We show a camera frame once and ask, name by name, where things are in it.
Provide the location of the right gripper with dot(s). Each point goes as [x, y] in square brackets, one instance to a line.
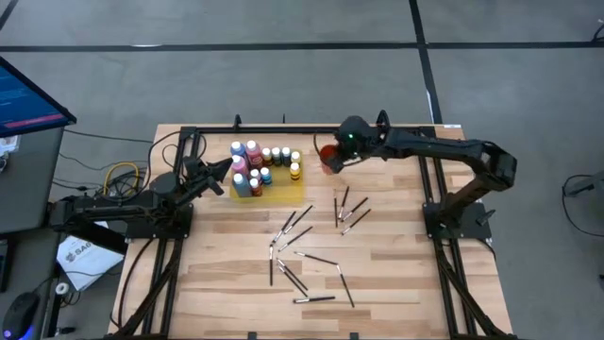
[356, 134]

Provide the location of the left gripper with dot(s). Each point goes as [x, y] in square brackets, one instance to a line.
[198, 177]

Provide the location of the red-orange plastic cup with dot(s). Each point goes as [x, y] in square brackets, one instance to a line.
[325, 153]

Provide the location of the large pink paint bottle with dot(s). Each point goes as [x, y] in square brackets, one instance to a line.
[239, 166]

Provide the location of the large dark teal paint bottle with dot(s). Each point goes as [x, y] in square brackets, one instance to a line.
[241, 185]

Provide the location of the small pink paint bottle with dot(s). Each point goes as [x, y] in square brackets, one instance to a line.
[255, 175]

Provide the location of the large red paint bottle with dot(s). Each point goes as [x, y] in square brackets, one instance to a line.
[254, 152]

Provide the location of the small red paint bottle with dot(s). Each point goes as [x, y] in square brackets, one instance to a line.
[256, 187]

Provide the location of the small yellow paint bottle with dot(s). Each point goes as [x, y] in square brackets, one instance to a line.
[296, 158]
[295, 171]

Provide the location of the small teal paint bottle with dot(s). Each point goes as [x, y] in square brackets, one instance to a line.
[265, 176]

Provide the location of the small orange paint bottle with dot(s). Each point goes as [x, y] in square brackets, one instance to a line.
[267, 157]

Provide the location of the small blue paint bottle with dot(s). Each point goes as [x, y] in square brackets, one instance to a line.
[286, 156]

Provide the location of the small green paint bottle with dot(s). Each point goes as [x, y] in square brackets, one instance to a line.
[276, 157]

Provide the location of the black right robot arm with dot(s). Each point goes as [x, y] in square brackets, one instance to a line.
[439, 146]

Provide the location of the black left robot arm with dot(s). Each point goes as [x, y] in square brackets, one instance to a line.
[113, 208]

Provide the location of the yellow translucent plastic bin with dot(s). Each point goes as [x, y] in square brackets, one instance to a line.
[283, 193]

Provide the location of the white table sticker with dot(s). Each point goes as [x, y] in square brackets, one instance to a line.
[452, 125]

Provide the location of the white paper booklet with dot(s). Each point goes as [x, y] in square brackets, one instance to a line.
[87, 262]

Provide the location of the dark gray desk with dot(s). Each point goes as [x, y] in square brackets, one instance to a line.
[28, 179]

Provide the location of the white tape roll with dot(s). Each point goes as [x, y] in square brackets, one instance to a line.
[62, 284]

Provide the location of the computer monitor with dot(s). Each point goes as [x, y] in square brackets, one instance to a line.
[23, 101]

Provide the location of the white paper note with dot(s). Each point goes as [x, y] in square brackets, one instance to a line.
[8, 145]

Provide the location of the black keyboard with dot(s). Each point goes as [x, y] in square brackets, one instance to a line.
[3, 264]

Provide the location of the black computer mouse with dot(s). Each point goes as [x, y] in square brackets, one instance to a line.
[19, 314]

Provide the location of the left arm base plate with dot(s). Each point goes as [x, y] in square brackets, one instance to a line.
[141, 231]

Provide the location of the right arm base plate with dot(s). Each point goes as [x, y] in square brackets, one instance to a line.
[431, 226]

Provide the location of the black edge bracket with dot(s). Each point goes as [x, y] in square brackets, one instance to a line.
[252, 336]
[354, 336]

